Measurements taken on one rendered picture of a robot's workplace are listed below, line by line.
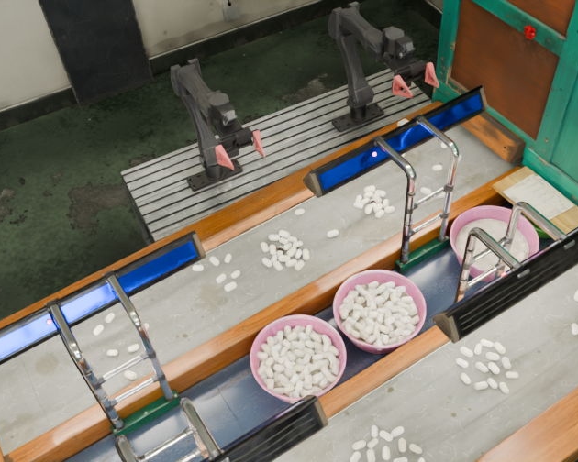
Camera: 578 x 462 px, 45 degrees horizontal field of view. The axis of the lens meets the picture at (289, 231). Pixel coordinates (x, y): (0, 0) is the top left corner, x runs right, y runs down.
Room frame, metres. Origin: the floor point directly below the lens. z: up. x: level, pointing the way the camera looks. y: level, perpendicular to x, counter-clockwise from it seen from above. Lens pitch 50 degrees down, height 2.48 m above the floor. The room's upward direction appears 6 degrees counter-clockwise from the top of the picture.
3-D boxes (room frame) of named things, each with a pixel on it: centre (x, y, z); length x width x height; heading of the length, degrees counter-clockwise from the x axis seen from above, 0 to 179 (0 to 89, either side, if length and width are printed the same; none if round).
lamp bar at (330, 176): (1.48, -0.34, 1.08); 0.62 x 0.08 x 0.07; 118
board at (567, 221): (1.42, -0.82, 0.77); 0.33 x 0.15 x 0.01; 28
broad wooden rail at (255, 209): (1.52, 0.17, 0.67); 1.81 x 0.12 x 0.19; 118
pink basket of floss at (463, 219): (1.32, -0.63, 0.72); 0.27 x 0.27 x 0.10
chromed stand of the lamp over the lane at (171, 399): (0.95, 0.48, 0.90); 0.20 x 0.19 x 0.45; 118
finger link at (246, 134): (1.50, 0.08, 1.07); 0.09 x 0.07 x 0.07; 23
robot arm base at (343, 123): (2.04, -0.31, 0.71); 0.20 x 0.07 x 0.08; 113
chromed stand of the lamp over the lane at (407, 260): (1.41, -0.38, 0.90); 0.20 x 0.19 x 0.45; 118
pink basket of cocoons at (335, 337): (0.98, 0.01, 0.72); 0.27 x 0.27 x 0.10
